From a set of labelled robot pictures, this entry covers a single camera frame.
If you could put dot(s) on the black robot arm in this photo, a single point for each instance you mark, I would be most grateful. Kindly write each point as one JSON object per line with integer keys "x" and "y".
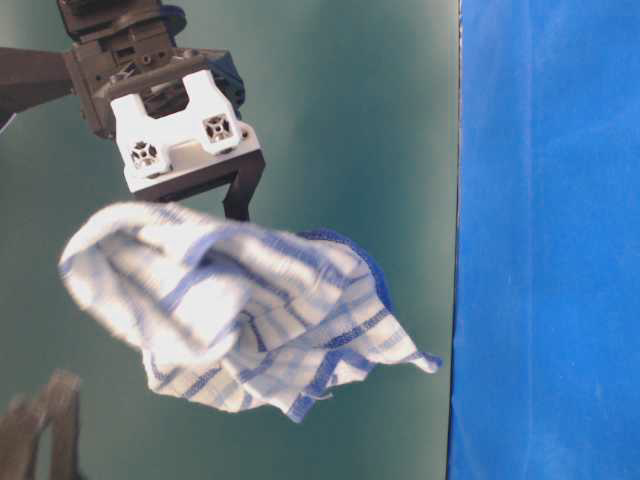
{"x": 106, "y": 35}

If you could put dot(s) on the blurred dark gripper finger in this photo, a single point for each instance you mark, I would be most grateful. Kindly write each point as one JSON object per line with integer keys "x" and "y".
{"x": 21, "y": 428}
{"x": 63, "y": 403}

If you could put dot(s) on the white blue striped towel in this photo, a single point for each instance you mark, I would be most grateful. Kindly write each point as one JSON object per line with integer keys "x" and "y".
{"x": 233, "y": 315}

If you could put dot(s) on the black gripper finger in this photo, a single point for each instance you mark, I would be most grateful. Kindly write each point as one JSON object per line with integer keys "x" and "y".
{"x": 241, "y": 190}

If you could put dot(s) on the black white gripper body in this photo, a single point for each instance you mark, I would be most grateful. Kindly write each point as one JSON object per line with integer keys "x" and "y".
{"x": 176, "y": 124}

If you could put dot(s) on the blue cloth table cover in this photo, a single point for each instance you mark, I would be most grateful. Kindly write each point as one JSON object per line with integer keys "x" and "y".
{"x": 545, "y": 361}

